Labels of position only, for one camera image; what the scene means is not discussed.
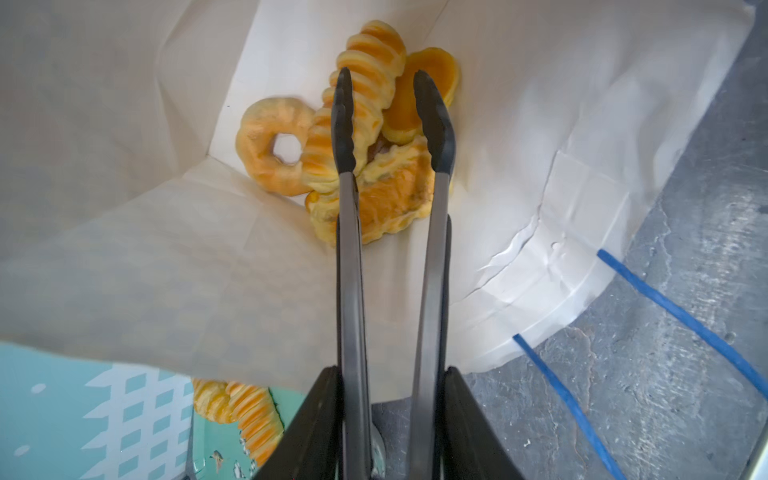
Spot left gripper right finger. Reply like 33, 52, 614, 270
443, 367, 524, 480

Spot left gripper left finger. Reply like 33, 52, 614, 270
254, 366, 342, 480

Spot long twisted bread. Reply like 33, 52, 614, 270
192, 378, 285, 468

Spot checkered paper bag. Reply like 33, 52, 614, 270
1, 1, 761, 390

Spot black metal tongs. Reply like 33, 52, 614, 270
332, 68, 456, 479

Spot green floral tray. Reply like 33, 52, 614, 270
185, 388, 305, 479

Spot rectangular crusty pastry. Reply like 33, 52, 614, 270
304, 134, 436, 247

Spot egg tart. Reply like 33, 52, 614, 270
382, 47, 461, 145

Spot ring doughnut bread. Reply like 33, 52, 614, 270
235, 97, 315, 197

